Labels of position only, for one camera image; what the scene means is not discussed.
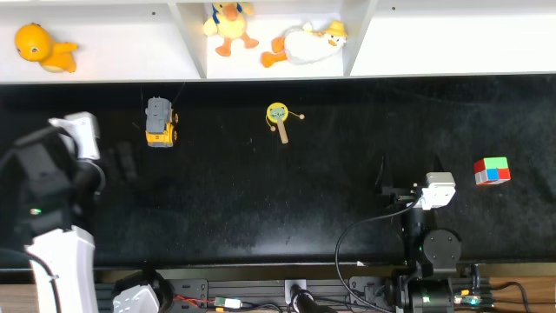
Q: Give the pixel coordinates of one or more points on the many-coloured puzzle cube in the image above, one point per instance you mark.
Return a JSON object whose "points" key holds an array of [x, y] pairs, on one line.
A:
{"points": [[493, 174]]}

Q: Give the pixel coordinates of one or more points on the yellow rattle drum toy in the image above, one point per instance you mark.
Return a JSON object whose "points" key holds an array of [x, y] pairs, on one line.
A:
{"points": [[277, 113]]}

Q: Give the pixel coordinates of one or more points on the grey and yellow toy truck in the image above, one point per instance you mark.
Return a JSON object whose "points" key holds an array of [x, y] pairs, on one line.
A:
{"points": [[158, 117]]}

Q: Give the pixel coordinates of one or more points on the yellow plush duck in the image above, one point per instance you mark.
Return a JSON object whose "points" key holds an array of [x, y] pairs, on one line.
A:
{"points": [[232, 28]]}

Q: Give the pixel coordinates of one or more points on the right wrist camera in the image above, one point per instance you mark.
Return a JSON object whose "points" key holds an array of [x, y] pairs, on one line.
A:
{"points": [[438, 191]]}

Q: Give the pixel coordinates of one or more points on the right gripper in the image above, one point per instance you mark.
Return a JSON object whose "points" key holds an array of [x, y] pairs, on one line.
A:
{"points": [[397, 193]]}

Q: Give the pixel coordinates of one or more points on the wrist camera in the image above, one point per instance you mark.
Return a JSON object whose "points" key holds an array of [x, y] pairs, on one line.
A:
{"points": [[82, 132], [438, 191]]}

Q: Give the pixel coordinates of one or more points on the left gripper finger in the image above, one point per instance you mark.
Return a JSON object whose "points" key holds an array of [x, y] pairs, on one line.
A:
{"points": [[127, 161], [111, 161]]}

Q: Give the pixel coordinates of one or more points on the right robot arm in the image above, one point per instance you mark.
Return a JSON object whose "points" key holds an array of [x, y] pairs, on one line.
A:
{"points": [[441, 250]]}

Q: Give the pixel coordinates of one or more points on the white shelf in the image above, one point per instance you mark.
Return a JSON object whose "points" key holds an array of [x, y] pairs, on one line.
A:
{"points": [[130, 52]]}

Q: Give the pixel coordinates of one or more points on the mounting rail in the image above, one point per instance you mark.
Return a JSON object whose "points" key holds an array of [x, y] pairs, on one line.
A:
{"points": [[260, 291]]}

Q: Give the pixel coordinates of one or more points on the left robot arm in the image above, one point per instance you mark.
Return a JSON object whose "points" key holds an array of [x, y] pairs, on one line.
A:
{"points": [[61, 269]]}

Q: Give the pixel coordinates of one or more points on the yellow rubber duck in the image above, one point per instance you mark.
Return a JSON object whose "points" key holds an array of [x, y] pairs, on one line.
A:
{"points": [[35, 43]]}

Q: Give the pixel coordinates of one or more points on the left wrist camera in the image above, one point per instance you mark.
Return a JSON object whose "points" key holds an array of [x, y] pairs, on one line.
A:
{"points": [[82, 132]]}

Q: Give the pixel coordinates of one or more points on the white plush duck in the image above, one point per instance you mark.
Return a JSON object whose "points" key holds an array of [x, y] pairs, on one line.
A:
{"points": [[308, 45]]}

